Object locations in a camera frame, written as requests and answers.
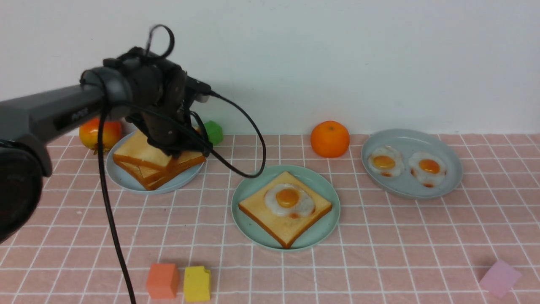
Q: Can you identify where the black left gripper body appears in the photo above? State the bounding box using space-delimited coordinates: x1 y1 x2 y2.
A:
103 47 208 157

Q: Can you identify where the toast slice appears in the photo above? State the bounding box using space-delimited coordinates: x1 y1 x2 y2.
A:
239 172 332 249
113 152 206 190
113 131 194 167
107 162 203 194

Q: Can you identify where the fried egg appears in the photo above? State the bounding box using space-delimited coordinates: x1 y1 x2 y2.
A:
368 146 405 177
264 184 316 219
408 152 447 188

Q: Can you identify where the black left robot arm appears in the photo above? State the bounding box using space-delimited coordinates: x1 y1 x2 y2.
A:
0 47 211 241

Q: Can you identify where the green foam cube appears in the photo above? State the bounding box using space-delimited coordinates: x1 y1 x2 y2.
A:
204 121 224 146

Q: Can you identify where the red yellow pomegranate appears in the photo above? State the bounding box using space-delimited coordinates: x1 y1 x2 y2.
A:
79 118 123 155

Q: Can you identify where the blue-grey bread plate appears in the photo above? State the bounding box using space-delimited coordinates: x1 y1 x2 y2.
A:
106 131 206 195

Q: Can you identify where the mint green centre plate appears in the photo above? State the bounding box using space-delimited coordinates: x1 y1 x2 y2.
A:
231 164 341 252

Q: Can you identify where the pink checked tablecloth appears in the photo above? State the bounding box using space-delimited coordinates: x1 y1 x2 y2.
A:
0 134 540 304

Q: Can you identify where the orange fruit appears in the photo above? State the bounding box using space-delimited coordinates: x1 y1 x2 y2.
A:
310 120 350 158

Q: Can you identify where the orange foam cube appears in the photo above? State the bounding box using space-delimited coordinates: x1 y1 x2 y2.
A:
146 263 180 300

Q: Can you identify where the yellow foam block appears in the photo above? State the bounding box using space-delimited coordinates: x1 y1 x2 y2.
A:
183 266 211 303

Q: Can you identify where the grey egg plate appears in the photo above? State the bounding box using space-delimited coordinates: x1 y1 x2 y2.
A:
361 129 463 200

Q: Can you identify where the pink foam cube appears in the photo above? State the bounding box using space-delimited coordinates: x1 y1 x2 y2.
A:
479 259 521 299

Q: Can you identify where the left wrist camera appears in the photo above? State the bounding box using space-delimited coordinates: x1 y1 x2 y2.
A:
185 76 212 103

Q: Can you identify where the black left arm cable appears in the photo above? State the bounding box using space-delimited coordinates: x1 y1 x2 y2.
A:
80 24 267 304

